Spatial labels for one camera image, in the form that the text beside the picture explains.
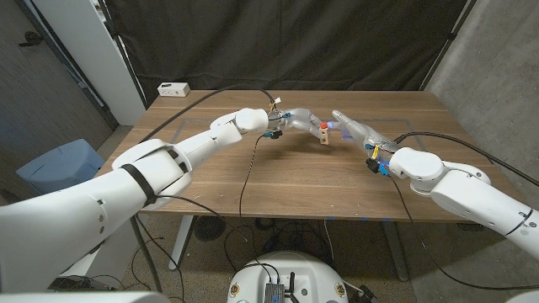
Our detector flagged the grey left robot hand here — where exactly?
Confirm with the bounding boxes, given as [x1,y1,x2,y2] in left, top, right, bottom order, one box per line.
[267,107,326,141]

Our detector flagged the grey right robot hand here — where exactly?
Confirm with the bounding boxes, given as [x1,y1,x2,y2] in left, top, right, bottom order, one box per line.
[327,109,401,163]

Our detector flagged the black backdrop curtain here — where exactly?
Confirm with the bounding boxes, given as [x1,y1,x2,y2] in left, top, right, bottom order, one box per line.
[103,0,479,104]

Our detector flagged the grey table leg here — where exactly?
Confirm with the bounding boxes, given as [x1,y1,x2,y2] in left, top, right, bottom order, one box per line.
[381,221,410,282]

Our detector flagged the white power strip box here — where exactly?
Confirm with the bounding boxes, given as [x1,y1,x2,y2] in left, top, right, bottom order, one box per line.
[157,82,191,98]

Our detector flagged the round black floor fan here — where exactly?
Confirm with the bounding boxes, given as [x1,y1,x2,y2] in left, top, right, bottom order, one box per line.
[194,215,227,242]

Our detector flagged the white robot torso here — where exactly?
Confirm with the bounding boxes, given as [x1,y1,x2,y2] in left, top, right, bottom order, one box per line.
[227,251,350,303]

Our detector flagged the white table leg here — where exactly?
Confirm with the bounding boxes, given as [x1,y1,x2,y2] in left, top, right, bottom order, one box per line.
[168,215,195,272]

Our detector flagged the grey device on torso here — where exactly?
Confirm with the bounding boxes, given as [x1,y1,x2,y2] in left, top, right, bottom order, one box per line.
[264,282,286,303]

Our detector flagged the white cabinet panel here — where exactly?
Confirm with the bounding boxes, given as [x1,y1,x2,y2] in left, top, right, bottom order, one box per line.
[31,0,147,126]

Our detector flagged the blue plastic bin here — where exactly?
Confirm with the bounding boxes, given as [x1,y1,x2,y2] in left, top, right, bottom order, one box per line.
[15,138,105,195]

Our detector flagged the thin black left wrist wire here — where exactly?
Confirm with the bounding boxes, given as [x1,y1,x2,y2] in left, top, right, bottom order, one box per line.
[155,134,266,243]

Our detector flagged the thin black wrist wire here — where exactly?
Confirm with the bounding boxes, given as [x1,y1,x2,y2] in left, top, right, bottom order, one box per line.
[155,134,266,243]
[387,174,539,291]

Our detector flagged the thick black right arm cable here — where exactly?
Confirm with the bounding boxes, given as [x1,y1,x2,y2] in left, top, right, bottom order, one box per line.
[393,131,539,188]

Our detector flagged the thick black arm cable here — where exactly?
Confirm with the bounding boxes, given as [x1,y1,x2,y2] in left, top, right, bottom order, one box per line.
[393,131,539,188]
[129,83,275,294]

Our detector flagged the thin black right wrist wire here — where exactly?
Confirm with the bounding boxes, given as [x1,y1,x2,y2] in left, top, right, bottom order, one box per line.
[387,174,539,291]

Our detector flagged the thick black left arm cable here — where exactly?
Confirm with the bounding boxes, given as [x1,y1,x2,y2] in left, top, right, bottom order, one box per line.
[129,83,275,294]

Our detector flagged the black floor cable tangle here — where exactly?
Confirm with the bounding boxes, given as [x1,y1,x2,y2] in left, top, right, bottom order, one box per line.
[222,216,338,270]

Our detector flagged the black door handle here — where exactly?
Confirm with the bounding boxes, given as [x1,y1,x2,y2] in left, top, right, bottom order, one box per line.
[18,31,45,47]

